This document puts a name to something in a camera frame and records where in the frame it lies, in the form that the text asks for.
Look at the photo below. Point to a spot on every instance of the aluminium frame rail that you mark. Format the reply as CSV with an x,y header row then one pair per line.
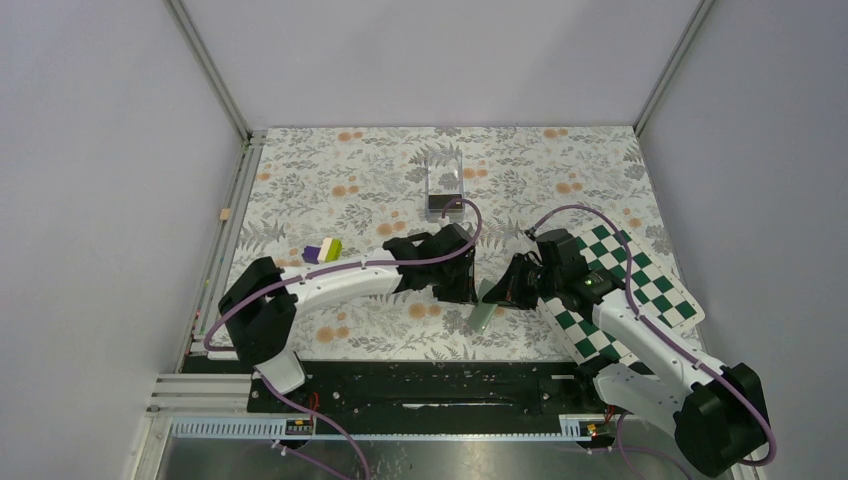
x,y
176,393

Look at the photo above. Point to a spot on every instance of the clear card box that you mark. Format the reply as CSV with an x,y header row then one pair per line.
x,y
444,174

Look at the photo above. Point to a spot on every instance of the floral patterned table mat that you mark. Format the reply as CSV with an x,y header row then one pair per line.
x,y
366,186

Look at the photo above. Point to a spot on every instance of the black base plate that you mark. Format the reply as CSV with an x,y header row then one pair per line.
x,y
436,397

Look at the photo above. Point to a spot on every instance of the dark credit card stack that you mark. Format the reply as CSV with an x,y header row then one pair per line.
x,y
444,203

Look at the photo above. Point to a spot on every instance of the purple white green block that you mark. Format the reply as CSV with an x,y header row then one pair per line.
x,y
329,251

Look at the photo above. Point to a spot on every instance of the green card holder wallet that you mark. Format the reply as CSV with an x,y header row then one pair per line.
x,y
482,312

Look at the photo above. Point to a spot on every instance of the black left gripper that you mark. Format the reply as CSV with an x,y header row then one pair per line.
x,y
462,291

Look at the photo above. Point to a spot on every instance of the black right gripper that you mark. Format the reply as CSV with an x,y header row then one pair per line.
x,y
508,290

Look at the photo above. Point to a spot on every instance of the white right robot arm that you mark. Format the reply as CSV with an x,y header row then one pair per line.
x,y
716,413

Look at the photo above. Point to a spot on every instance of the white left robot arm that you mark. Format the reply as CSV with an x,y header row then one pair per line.
x,y
259,310

